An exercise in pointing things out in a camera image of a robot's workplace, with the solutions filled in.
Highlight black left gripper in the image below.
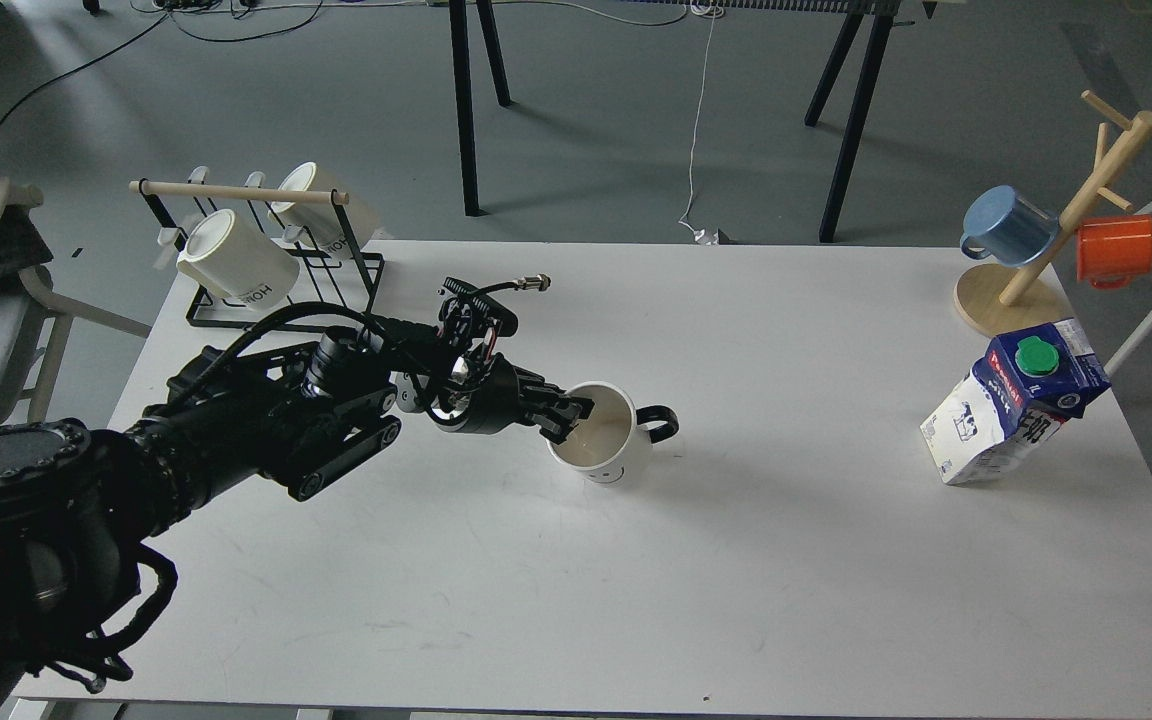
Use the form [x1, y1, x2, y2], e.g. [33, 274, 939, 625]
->
[396, 274, 594, 445]

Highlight white smiley mug black handle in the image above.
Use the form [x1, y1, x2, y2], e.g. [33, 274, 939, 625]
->
[547, 381, 680, 486]

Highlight blue white milk carton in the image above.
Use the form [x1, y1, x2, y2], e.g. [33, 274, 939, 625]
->
[920, 318, 1111, 486]

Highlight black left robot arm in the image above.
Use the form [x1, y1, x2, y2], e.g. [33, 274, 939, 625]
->
[0, 275, 594, 706]

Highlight white mug rear on rack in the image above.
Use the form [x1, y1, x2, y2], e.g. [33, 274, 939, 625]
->
[268, 161, 381, 263]

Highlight white mug on rack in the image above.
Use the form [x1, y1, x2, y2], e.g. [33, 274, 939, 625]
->
[175, 209, 300, 311]
[268, 161, 381, 263]

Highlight white mug front on rack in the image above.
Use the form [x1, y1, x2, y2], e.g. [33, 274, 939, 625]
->
[175, 209, 300, 311]

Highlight black table legs left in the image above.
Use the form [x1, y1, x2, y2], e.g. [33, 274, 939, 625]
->
[448, 0, 513, 217]

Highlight black table legs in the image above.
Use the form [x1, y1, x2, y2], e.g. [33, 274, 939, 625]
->
[803, 1, 901, 243]
[448, 0, 513, 217]

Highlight black table legs right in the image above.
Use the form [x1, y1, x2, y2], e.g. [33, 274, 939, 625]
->
[803, 1, 901, 243]

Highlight wooden mug tree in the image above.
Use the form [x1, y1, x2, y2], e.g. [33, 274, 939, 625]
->
[954, 90, 1152, 338]

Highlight blue mug on tree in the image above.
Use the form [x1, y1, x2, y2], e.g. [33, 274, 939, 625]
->
[958, 184, 1061, 268]

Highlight orange mug on tree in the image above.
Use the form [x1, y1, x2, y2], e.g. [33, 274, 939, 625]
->
[1076, 215, 1152, 290]

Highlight black wire mug rack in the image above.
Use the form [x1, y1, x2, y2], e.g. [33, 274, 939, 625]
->
[129, 162, 387, 329]

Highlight white cable on floor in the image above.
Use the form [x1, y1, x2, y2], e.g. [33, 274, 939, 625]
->
[497, 0, 727, 245]

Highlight black cables on floor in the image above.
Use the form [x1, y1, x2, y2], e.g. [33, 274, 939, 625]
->
[0, 0, 437, 141]

